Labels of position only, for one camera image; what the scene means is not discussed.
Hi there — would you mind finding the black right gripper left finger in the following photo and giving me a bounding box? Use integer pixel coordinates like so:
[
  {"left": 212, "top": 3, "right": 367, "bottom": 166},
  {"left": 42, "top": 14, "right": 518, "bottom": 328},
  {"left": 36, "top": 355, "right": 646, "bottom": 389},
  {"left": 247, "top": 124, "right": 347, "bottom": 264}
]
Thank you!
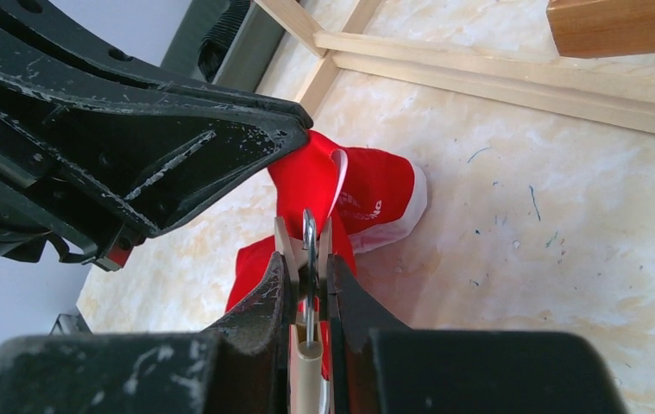
[{"left": 0, "top": 254, "right": 289, "bottom": 413}]

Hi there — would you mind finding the grey plastic bin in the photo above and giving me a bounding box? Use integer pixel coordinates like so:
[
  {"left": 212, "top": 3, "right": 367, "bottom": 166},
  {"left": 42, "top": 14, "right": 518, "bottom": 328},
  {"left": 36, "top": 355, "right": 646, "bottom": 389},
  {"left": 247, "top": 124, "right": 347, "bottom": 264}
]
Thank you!
[{"left": 160, "top": 0, "right": 285, "bottom": 92}]

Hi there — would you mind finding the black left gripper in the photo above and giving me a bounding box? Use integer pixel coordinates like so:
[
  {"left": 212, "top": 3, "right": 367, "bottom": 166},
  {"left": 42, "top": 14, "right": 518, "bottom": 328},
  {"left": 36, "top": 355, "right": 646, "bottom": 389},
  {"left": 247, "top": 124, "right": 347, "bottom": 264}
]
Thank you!
[{"left": 0, "top": 86, "right": 308, "bottom": 271}]

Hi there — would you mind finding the wooden clothes rack frame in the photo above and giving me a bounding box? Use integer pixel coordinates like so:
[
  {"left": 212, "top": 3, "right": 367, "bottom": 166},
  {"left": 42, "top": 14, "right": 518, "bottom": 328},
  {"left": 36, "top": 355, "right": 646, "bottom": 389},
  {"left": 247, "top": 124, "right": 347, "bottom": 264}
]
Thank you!
[{"left": 258, "top": 1, "right": 655, "bottom": 134}]

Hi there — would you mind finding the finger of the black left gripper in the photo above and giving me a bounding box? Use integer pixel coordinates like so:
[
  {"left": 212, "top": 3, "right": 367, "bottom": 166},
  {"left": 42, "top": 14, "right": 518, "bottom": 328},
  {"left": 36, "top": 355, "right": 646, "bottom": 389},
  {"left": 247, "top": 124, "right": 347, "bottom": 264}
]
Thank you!
[{"left": 0, "top": 1, "right": 312, "bottom": 129}]

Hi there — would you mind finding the beige clip hanger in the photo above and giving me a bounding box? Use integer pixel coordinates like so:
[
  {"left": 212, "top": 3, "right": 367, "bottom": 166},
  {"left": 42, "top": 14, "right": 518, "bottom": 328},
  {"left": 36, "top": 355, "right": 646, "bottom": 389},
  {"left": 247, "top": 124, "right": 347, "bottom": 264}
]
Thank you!
[{"left": 274, "top": 209, "right": 331, "bottom": 413}]

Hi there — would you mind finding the black striped garment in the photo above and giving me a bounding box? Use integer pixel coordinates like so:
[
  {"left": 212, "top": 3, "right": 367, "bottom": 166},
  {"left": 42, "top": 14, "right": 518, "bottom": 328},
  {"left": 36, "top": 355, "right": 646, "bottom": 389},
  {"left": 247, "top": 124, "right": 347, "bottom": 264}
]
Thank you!
[{"left": 198, "top": 0, "right": 251, "bottom": 83}]

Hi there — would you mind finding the wooden compartment tray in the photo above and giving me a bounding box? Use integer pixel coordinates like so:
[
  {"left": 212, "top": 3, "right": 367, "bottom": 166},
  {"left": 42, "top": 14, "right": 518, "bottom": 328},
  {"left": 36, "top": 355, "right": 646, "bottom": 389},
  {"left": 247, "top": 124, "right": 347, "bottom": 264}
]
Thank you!
[{"left": 546, "top": 0, "right": 655, "bottom": 59}]

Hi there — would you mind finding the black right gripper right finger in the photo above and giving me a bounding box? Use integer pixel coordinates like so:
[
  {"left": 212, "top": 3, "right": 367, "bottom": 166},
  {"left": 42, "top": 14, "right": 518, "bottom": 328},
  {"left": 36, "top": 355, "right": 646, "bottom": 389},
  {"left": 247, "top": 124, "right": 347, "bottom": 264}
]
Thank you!
[{"left": 326, "top": 255, "right": 626, "bottom": 413}]

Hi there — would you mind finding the red underwear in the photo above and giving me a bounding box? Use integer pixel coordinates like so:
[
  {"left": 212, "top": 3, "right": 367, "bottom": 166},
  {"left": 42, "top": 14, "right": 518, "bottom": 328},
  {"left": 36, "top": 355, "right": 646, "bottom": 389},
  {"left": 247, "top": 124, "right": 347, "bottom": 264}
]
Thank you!
[{"left": 224, "top": 129, "right": 429, "bottom": 380}]

